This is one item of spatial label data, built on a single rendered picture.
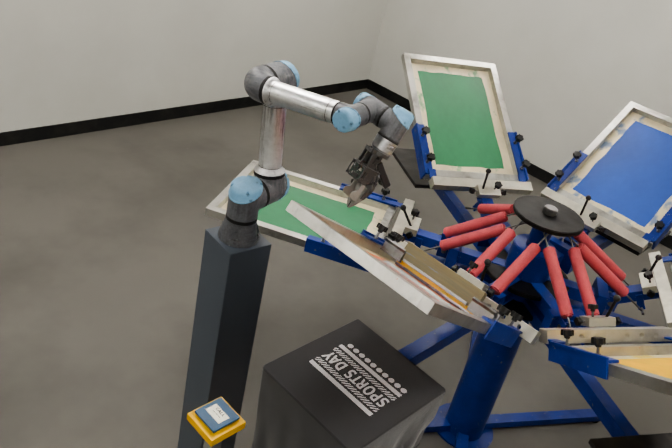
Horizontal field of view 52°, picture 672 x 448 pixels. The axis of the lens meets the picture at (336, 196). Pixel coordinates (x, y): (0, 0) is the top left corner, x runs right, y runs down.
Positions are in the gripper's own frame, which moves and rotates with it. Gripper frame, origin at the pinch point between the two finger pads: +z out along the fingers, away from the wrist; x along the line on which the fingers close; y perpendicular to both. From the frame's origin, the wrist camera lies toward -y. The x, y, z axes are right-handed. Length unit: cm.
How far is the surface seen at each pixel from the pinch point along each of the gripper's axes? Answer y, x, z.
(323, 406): -11, 28, 60
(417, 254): -41.6, 2.9, 7.4
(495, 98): -158, -97, -65
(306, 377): -12, 14, 59
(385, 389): -33, 30, 49
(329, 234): 17.7, 15.5, 7.2
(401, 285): 12.4, 43.6, 4.8
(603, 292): -138, 27, -13
